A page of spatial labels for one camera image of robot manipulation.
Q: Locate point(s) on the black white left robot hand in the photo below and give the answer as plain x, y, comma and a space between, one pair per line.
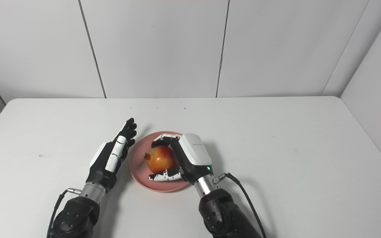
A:
102, 168

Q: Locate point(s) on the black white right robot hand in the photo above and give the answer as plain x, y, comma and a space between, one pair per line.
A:
193, 158

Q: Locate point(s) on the red yellow pomegranate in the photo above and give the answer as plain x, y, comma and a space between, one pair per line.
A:
160, 160

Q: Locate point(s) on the pink round plate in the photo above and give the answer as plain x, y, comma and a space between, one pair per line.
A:
139, 168

